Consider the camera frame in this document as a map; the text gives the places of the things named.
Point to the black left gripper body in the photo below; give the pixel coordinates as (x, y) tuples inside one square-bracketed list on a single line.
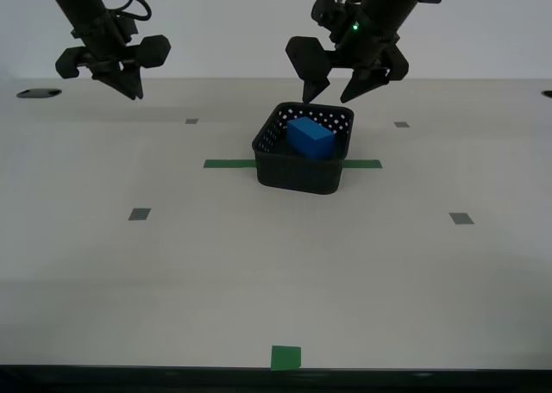
[(364, 48)]

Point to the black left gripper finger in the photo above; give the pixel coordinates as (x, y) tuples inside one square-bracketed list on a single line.
[(308, 59), (366, 80)]

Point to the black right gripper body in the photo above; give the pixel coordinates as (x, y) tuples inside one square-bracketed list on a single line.
[(101, 39)]

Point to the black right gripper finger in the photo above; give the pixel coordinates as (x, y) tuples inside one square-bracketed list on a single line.
[(153, 51), (67, 64)]

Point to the blue rectangular block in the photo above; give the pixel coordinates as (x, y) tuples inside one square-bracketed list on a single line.
[(308, 136)]

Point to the black perforated plastic basket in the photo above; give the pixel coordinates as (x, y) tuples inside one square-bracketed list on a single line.
[(297, 177)]

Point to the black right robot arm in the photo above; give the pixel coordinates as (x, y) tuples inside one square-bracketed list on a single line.
[(77, 1)]

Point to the long green tape strip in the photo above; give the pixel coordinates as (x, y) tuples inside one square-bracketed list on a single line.
[(228, 164)]

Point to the green tape square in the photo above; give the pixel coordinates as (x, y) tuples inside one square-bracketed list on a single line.
[(285, 358)]

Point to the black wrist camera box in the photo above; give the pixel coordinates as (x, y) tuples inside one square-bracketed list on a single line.
[(325, 11), (127, 29)]

